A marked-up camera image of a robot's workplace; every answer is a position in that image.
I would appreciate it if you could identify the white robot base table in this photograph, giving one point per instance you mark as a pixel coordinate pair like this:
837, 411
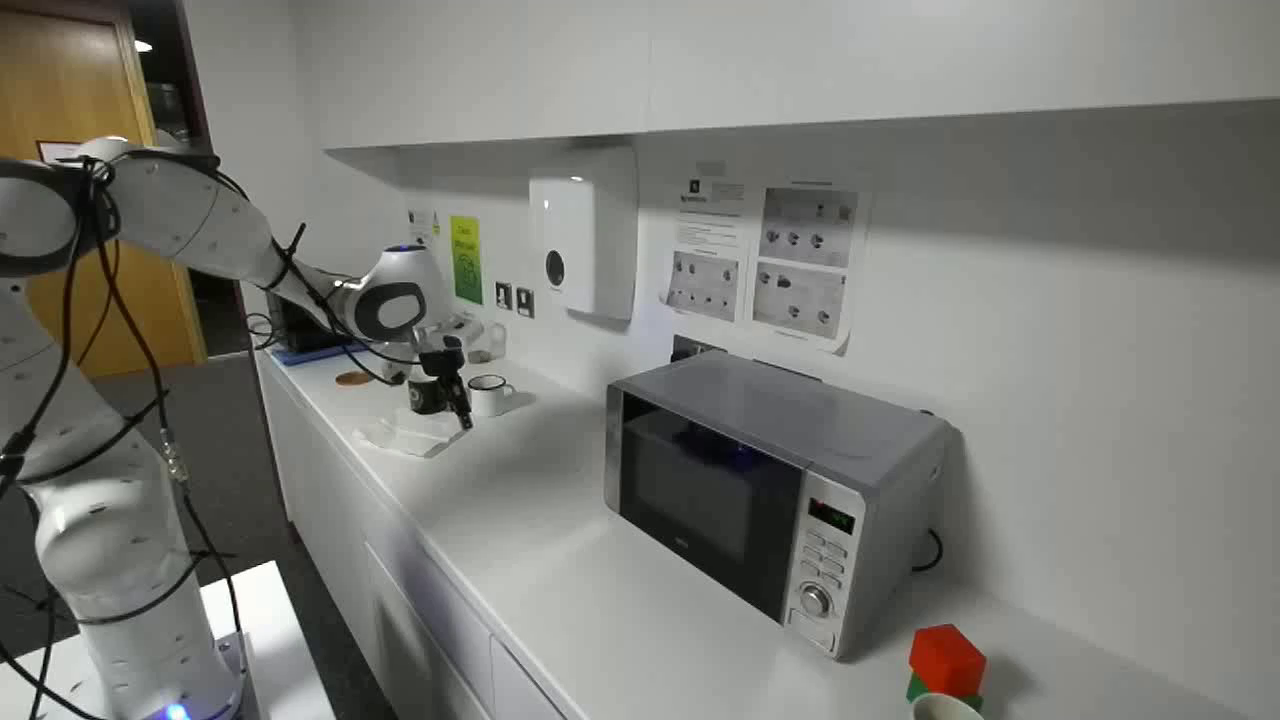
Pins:
272, 642

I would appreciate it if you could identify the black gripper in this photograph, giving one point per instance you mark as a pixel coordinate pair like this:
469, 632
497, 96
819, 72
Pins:
441, 363

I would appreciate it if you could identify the instruction sheet with text header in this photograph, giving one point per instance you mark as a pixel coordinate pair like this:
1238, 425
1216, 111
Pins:
707, 255

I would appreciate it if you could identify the clear plastic cup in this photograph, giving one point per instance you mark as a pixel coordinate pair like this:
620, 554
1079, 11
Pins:
487, 342

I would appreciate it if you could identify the green wall poster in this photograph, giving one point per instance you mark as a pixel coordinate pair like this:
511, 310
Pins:
465, 263

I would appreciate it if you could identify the grey microwave oven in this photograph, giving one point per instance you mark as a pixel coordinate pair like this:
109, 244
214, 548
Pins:
747, 493

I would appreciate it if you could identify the white cup with dark rim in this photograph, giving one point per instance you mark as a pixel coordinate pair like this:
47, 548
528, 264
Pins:
491, 398

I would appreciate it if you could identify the green block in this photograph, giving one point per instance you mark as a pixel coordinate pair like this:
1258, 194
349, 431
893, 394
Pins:
919, 688

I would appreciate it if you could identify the white base cabinet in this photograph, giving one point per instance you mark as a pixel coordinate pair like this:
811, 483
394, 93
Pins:
362, 532

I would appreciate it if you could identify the black countertop appliance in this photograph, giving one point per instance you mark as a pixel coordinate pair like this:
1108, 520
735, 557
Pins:
300, 325

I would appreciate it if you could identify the dark printed paper cup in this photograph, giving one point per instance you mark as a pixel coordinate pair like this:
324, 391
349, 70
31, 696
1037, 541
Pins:
426, 398

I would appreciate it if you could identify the white wall cabinets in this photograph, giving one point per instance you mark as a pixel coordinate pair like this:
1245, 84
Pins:
801, 63

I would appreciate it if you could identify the white paper towel dispenser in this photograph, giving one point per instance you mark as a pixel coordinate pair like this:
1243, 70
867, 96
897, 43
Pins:
567, 244

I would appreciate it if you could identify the red orange bottle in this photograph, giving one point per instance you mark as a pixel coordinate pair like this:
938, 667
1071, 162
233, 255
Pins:
950, 659

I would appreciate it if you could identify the small brown round cookie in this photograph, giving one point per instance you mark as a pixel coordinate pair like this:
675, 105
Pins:
354, 376

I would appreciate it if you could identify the wooden door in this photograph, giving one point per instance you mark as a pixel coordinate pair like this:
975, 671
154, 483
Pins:
65, 93

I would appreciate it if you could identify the plain white cup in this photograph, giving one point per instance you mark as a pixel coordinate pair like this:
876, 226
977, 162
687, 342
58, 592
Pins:
945, 708

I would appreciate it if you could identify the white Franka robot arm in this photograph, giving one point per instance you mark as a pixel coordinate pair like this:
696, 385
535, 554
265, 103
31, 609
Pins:
175, 212

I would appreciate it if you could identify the silver wall switch plate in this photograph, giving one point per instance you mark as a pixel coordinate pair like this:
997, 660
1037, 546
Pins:
527, 300
500, 295

